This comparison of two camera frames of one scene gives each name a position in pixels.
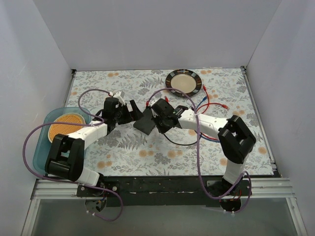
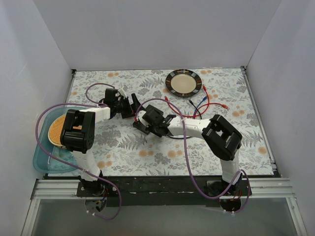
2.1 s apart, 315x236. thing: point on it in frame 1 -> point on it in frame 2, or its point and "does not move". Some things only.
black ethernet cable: [180, 144] -> [191, 102]
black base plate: [164, 191] does not move
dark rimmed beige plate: [187, 80] does not move
